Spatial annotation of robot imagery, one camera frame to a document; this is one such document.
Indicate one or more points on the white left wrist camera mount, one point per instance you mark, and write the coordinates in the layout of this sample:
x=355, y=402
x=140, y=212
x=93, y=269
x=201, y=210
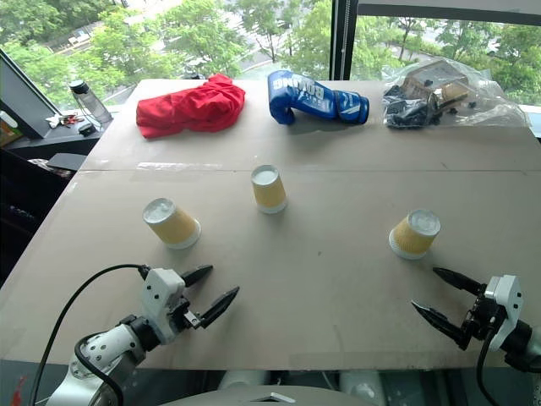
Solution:
x=162, y=292

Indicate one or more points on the brown cardboard box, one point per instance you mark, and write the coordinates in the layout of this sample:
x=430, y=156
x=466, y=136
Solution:
x=439, y=80

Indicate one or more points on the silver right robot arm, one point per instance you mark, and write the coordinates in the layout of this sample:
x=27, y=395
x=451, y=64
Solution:
x=524, y=344

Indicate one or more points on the small black box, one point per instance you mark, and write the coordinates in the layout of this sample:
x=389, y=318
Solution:
x=87, y=129

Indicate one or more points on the narrow cardboard sheet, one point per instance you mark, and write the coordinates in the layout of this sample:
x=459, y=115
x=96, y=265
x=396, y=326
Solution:
x=321, y=146

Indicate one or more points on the red crumpled cloth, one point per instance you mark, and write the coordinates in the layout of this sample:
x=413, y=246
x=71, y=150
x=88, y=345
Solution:
x=192, y=105

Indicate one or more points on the blue boxing glove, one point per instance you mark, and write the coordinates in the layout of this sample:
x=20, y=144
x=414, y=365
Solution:
x=304, y=95

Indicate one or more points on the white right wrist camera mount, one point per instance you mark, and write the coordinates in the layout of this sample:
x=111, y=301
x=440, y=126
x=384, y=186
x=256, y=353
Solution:
x=509, y=296

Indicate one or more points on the dark flat monitor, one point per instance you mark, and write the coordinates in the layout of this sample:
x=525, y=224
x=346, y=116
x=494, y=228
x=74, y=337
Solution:
x=23, y=97

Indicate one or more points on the large cardboard sheet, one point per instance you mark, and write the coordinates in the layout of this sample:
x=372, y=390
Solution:
x=296, y=270

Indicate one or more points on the clear plastic bag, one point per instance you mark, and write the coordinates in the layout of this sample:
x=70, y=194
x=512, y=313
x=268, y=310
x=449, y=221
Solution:
x=498, y=99

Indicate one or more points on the green yellow box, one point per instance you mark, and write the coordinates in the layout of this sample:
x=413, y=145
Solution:
x=9, y=133

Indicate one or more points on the small red items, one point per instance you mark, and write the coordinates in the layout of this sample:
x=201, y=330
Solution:
x=72, y=120

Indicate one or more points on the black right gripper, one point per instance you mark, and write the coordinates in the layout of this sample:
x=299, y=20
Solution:
x=484, y=319

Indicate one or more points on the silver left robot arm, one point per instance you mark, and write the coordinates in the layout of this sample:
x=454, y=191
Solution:
x=107, y=344

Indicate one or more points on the yellow ribbed paper cup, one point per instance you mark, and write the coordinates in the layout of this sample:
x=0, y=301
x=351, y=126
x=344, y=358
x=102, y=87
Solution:
x=171, y=224
x=414, y=234
x=269, y=190

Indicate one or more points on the black side desk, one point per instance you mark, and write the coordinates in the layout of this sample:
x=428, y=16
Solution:
x=50, y=144

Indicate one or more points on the pile of black small parts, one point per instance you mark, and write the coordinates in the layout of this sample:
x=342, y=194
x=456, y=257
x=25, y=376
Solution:
x=406, y=111

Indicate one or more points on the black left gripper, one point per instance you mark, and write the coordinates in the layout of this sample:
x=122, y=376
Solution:
x=181, y=315

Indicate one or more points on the grey rounded robot torso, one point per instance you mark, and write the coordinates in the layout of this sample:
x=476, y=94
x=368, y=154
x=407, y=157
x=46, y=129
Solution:
x=270, y=395

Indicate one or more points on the black window frame post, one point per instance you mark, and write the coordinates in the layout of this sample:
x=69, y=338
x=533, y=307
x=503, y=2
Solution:
x=342, y=38

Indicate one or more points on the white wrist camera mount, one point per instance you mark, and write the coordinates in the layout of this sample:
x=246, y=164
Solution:
x=162, y=292
x=509, y=296

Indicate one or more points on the clear bottle with black cap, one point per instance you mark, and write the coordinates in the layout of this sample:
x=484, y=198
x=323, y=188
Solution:
x=91, y=103

